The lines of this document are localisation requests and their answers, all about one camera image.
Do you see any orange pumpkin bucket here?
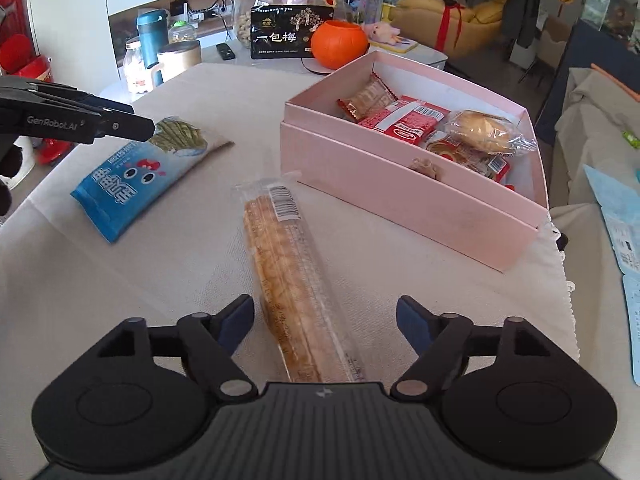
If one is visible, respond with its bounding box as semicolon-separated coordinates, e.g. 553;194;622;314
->
309;20;371;72

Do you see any red barcode snack packet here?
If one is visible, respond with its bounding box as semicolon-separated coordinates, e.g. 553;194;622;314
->
356;95;452;148

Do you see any small jar green lid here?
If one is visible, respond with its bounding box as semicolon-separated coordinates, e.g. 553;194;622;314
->
168;19;198;44

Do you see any orange carrot toy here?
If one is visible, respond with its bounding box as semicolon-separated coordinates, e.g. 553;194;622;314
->
590;62;640;102

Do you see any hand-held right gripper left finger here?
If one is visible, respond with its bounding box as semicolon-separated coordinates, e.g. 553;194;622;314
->
90;294;260;402

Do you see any light blue printed card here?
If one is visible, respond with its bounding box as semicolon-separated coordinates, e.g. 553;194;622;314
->
583;164;640;277

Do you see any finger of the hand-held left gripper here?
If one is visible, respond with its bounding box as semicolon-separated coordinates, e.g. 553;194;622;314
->
96;109;157;144
65;90;136;115

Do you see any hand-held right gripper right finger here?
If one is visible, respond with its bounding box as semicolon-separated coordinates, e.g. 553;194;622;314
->
390;295;558;402

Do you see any grey covered sofa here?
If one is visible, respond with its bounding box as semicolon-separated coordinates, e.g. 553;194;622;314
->
549;66;640;413

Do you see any clear bread bun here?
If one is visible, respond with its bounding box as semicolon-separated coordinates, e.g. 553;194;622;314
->
444;109;539;158

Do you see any beige mug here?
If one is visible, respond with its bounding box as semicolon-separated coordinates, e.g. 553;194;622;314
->
156;40;203;84

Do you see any teal thermos bottle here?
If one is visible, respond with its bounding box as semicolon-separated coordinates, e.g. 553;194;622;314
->
135;7;172;89

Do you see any brown cracker packet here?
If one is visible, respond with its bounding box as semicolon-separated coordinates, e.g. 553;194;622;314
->
335;71;399;122

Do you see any pink plush toy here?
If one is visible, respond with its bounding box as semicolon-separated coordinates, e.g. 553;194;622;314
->
360;21;402;44

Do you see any hanging dark coat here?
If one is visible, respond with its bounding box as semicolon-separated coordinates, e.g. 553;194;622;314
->
501;0;544;49

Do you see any pink gift box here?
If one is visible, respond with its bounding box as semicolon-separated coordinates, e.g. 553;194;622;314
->
278;51;551;274

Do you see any long bread stick packet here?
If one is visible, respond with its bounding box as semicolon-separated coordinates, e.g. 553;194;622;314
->
234;169;369;384

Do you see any yellow sofa with red ribbon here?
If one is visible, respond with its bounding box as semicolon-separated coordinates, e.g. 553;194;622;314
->
386;0;514;59

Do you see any clear jar white lid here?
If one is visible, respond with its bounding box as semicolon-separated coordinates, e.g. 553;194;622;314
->
123;36;152;96

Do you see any blue cartoon board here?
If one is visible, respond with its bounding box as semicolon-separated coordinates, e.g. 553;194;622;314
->
621;269;640;387

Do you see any blue snack packet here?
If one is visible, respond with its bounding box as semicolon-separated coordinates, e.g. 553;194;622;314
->
69;116;237;246

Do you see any black printed box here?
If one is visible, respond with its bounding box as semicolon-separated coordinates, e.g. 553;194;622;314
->
249;3;333;61

